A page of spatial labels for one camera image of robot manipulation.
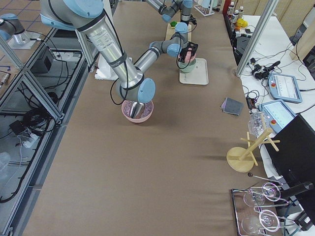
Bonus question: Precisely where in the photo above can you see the white rabbit serving tray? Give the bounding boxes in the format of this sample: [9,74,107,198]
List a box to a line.
[179,58,209,86]

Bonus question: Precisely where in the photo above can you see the blue teach pendant near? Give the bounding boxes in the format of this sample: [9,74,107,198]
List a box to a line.
[258,99,296,133]

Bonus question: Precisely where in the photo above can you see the wire glass rack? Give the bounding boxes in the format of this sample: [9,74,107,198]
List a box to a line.
[231,180,296,236]

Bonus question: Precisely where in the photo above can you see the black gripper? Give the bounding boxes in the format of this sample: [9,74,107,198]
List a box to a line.
[178,41,198,62]

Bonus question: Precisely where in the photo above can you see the wine glass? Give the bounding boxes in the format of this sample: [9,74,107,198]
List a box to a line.
[243,182,281,207]
[241,209,280,236]

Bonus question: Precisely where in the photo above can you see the upper wine glass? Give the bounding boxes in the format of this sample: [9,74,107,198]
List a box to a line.
[243,182,281,207]

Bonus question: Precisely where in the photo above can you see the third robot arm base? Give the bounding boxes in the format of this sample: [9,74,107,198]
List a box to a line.
[0,13,34,50]

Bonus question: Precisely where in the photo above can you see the yellow object on side table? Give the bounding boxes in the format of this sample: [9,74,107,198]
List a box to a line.
[235,18,248,28]

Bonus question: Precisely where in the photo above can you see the wooden cutting board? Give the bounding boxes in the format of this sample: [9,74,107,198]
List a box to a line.
[165,23,191,41]

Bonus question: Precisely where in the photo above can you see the blue teach pendant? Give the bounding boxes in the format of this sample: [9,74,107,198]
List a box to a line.
[268,73,303,103]
[258,99,296,133]

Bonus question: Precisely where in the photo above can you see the grey folded cloth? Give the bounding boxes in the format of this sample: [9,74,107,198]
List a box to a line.
[221,97,244,116]

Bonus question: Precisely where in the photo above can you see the large pink ice bowl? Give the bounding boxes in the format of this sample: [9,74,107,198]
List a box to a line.
[122,100,154,123]

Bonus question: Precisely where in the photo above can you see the wooden mug tree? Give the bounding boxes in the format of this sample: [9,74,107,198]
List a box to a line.
[226,127,280,173]

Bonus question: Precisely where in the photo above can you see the metal ice scoop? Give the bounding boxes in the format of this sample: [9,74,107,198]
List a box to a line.
[128,101,145,119]

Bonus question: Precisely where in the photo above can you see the black monitor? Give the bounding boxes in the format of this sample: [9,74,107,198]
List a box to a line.
[265,115,315,186]

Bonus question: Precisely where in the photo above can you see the green lime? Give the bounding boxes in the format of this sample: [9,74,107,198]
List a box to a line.
[170,21,178,27]

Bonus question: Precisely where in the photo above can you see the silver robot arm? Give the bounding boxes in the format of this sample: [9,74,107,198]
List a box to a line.
[40,0,198,103]

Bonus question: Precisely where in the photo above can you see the green bowl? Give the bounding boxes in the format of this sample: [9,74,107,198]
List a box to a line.
[178,59,196,73]

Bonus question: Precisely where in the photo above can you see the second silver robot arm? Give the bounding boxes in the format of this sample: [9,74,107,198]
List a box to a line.
[146,0,197,25]

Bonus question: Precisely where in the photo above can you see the black power box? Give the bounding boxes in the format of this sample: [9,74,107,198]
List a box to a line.
[31,47,54,74]

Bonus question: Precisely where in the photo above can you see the aluminium frame post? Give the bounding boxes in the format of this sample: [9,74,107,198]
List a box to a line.
[236,0,279,77]

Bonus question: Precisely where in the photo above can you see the lower wine glass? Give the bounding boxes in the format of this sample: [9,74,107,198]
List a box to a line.
[241,209,280,236]

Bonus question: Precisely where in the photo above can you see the crumpled plastic bag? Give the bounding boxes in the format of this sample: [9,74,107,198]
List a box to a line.
[248,112,270,137]

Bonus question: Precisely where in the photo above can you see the blue teach pendant far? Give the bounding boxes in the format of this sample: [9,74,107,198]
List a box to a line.
[268,73,303,103]

